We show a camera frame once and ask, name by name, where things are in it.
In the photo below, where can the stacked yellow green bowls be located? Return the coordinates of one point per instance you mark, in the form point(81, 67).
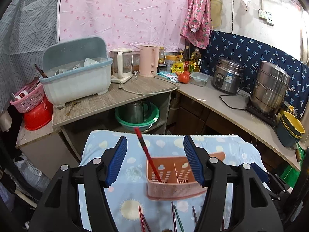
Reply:
point(289, 129)

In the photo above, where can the maroon chopstick grey band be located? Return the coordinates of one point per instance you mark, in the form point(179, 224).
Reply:
point(173, 217)

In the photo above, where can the black induction cooker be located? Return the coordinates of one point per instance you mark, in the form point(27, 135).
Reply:
point(270, 120)

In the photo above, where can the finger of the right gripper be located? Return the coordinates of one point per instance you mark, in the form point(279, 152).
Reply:
point(263, 176)

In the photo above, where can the pink perforated utensil holder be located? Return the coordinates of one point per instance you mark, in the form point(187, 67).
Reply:
point(177, 179)

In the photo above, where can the pink electric kettle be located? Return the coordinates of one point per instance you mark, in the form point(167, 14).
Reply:
point(149, 59)

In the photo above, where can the long dark maroon chopstick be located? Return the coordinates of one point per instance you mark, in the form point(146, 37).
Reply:
point(146, 223)

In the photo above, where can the red plastic basin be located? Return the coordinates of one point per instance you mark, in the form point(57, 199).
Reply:
point(39, 116)

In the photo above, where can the brown chopstick gold band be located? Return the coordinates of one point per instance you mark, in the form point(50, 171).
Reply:
point(194, 215)

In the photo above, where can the pink dotted curtain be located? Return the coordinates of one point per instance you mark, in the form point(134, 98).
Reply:
point(123, 23)

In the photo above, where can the clear food container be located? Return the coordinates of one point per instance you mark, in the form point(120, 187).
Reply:
point(198, 78)

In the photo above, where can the dark metal kettle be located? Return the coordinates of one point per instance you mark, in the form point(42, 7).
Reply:
point(136, 112)

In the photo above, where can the blue-white dish drainer box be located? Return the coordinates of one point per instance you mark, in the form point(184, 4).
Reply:
point(76, 69)

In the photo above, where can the cooking oil bottle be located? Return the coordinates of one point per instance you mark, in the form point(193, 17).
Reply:
point(195, 61)

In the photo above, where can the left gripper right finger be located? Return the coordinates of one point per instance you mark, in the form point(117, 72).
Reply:
point(200, 161)

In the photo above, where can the green chopstick gold band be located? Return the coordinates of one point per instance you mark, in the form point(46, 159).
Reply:
point(178, 219)

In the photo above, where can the steel steamer pot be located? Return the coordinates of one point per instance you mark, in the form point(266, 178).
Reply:
point(270, 88)

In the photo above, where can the red tomato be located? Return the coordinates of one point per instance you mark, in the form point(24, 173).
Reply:
point(184, 78)

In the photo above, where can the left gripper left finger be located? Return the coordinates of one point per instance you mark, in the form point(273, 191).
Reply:
point(104, 170)

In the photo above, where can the green plastic basin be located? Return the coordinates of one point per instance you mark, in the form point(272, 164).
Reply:
point(152, 119)

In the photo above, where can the pink hanging apron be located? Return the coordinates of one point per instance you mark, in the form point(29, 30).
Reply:
point(197, 27)

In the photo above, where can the blue patterned tablecloth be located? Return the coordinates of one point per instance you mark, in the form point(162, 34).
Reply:
point(129, 190)

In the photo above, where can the silver rice cooker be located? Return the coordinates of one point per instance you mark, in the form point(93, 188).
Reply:
point(228, 75)

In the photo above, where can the pink plastic basket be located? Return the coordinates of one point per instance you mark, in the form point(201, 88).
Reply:
point(28, 97)

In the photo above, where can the red chopstick with grey band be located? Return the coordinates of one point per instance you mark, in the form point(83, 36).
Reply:
point(145, 149)

